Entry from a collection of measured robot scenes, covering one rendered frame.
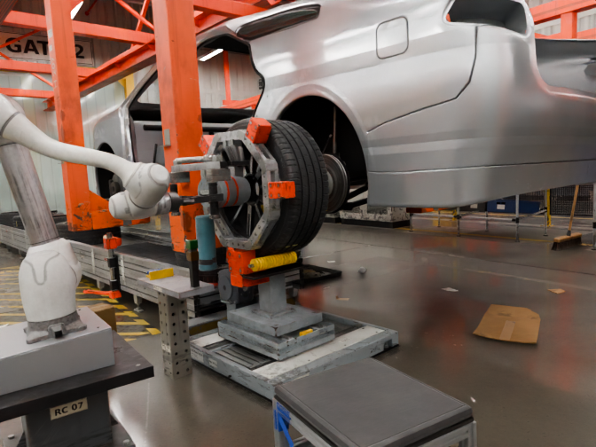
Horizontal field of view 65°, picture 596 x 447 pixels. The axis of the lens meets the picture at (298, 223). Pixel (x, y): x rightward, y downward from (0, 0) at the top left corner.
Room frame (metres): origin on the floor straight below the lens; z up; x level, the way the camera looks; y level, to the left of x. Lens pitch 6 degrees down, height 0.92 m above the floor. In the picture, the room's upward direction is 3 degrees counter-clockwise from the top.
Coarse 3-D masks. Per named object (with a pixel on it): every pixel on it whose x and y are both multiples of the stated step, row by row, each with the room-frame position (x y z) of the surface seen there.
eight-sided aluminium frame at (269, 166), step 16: (256, 144) 2.08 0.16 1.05; (256, 160) 2.02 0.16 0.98; (272, 160) 2.01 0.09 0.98; (272, 176) 2.01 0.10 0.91; (208, 208) 2.35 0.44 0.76; (272, 208) 1.99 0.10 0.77; (224, 224) 2.32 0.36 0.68; (272, 224) 2.03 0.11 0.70; (224, 240) 2.23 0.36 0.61; (240, 240) 2.14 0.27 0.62; (256, 240) 2.06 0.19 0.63
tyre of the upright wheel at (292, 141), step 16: (240, 128) 2.24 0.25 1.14; (272, 128) 2.10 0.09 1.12; (288, 128) 2.17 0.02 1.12; (272, 144) 2.06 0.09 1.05; (288, 144) 2.06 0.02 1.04; (304, 144) 2.12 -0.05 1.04; (288, 160) 2.01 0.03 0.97; (304, 160) 2.06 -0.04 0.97; (320, 160) 2.13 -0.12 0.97; (288, 176) 1.99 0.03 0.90; (304, 176) 2.04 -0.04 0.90; (320, 176) 2.11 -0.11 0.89; (304, 192) 2.03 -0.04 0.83; (320, 192) 2.09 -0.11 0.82; (288, 208) 2.00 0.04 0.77; (304, 208) 2.04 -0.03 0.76; (320, 208) 2.12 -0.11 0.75; (288, 224) 2.02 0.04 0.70; (304, 224) 2.08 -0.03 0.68; (320, 224) 2.15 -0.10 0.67; (272, 240) 2.09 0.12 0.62; (288, 240) 2.08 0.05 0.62; (304, 240) 2.18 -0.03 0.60; (256, 256) 2.20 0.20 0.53
